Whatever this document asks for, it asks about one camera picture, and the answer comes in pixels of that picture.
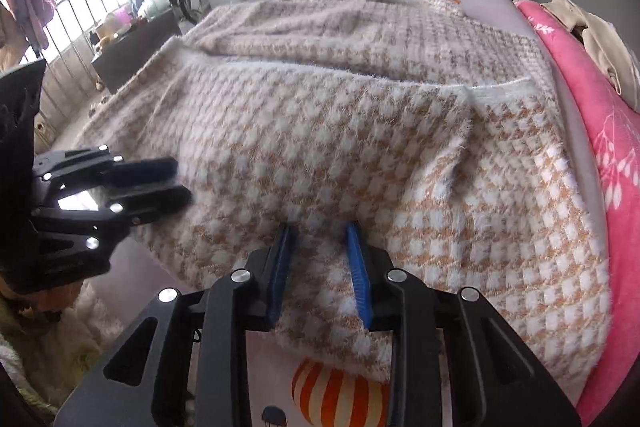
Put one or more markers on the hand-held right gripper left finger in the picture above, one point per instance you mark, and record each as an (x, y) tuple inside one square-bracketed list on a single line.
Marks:
[(277, 277)]

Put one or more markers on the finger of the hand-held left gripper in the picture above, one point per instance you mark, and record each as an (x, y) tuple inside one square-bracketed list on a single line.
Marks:
[(160, 202), (145, 171)]

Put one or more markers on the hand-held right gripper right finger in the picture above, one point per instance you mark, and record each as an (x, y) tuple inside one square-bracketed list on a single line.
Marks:
[(357, 272)]

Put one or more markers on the beige houndstooth fluffy sweater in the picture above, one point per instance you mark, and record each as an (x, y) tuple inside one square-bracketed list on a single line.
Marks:
[(300, 132)]

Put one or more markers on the person's left forearm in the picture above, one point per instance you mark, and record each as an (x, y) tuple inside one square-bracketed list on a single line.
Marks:
[(50, 303)]

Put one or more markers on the dark cabinet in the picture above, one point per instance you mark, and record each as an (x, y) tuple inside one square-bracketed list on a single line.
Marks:
[(135, 52)]

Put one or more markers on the metal railing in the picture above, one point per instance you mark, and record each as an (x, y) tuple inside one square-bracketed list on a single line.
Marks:
[(75, 17)]

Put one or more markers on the pink plastic container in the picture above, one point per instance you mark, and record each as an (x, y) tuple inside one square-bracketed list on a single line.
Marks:
[(121, 14)]

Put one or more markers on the bicycle wheel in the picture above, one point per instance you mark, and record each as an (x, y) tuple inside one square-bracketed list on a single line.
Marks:
[(187, 7)]

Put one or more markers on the white fluffy cloth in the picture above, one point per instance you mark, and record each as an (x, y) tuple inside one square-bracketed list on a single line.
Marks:
[(65, 357)]

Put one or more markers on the pink floral blanket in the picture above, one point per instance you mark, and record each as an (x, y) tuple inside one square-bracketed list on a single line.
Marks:
[(615, 207)]

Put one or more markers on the beige garment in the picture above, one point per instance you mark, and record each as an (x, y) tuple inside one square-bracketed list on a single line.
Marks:
[(600, 42)]

